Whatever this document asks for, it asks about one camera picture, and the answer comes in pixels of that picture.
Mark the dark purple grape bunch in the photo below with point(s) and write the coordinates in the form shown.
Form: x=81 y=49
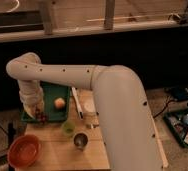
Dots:
x=40 y=116

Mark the small green cup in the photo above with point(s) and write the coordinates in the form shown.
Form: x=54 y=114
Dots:
x=68 y=128

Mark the green toolbox with items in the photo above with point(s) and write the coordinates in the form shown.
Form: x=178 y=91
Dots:
x=177 y=122

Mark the wooden railing frame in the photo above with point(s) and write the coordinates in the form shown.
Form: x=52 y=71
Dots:
x=38 y=19

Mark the dark blue device on floor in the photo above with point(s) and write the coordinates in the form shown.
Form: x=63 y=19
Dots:
x=178 y=93

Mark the white handled knife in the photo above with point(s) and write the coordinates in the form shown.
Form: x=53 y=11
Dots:
x=78 y=106

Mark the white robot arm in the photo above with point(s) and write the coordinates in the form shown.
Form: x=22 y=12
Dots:
x=127 y=126

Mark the green plastic tray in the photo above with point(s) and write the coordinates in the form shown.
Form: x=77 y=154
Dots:
x=52 y=92

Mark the metal steel cup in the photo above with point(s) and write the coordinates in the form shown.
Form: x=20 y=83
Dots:
x=81 y=140

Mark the white cloth-covered gripper body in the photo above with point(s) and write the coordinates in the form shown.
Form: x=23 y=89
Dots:
x=32 y=103

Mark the peach coloured fruit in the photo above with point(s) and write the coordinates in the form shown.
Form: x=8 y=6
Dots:
x=59 y=103

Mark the red plastic bowl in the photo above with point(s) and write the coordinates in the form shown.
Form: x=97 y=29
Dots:
x=24 y=151

